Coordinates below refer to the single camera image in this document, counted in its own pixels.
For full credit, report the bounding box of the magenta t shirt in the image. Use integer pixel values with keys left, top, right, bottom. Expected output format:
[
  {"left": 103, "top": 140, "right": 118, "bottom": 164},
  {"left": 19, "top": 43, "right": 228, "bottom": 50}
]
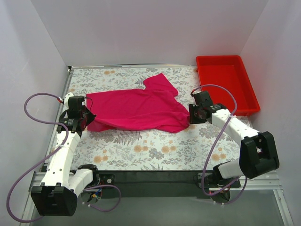
[{"left": 87, "top": 73, "right": 190, "bottom": 133}]

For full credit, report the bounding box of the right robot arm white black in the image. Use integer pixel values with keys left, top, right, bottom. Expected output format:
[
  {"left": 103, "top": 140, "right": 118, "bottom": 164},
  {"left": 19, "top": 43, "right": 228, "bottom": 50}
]
[{"left": 189, "top": 91, "right": 280, "bottom": 187}]

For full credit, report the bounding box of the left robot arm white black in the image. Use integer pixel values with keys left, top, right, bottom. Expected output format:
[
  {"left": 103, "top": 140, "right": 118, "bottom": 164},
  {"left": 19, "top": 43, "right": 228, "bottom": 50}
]
[{"left": 31, "top": 92, "right": 100, "bottom": 216}]

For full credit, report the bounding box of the red plastic bin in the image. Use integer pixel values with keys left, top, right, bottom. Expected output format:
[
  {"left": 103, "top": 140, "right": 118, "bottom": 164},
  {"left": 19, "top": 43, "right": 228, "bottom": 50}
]
[{"left": 196, "top": 55, "right": 260, "bottom": 116}]

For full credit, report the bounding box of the floral patterned table mat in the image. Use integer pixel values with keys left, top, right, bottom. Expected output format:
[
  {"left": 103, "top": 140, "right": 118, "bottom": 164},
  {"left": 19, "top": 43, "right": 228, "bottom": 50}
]
[{"left": 68, "top": 66, "right": 239, "bottom": 170}]

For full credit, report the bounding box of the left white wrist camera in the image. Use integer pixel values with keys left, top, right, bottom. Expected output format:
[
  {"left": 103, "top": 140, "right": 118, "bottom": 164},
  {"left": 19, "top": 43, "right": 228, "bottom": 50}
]
[{"left": 58, "top": 92, "right": 74, "bottom": 108}]

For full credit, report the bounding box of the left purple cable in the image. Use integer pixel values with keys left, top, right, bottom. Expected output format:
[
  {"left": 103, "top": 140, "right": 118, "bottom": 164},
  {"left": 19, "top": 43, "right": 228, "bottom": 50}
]
[{"left": 6, "top": 93, "right": 122, "bottom": 223}]

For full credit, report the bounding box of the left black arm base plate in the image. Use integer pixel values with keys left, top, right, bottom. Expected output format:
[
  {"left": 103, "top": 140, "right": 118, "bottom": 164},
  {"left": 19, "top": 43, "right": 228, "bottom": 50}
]
[{"left": 96, "top": 173, "right": 115, "bottom": 185}]

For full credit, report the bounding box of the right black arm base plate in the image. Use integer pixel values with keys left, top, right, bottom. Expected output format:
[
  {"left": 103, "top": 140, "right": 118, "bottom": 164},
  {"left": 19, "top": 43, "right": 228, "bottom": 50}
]
[{"left": 193, "top": 173, "right": 234, "bottom": 188}]

